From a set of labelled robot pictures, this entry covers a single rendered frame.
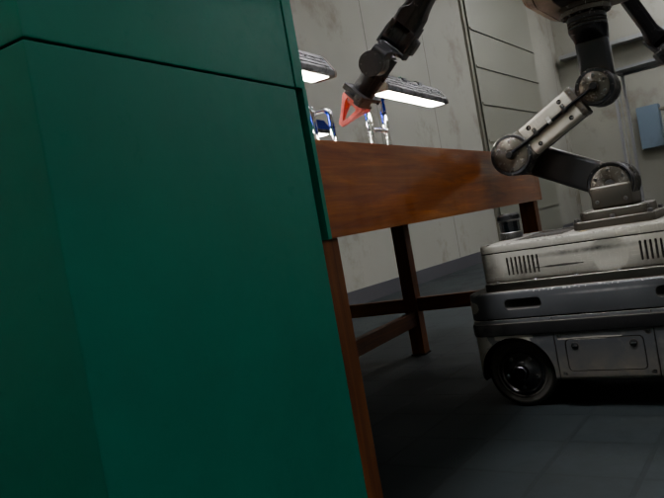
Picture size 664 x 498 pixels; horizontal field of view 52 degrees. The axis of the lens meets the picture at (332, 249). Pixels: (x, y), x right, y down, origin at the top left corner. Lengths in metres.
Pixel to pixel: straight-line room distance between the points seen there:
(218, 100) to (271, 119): 0.13
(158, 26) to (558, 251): 1.35
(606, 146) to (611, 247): 9.99
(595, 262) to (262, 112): 1.16
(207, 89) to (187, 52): 0.05
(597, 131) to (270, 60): 10.96
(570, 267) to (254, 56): 1.18
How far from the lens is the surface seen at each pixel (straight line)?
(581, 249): 1.97
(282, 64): 1.16
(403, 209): 1.57
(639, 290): 1.92
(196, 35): 1.00
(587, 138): 11.99
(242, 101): 1.04
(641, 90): 11.87
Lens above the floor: 0.59
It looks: 1 degrees down
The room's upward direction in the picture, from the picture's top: 10 degrees counter-clockwise
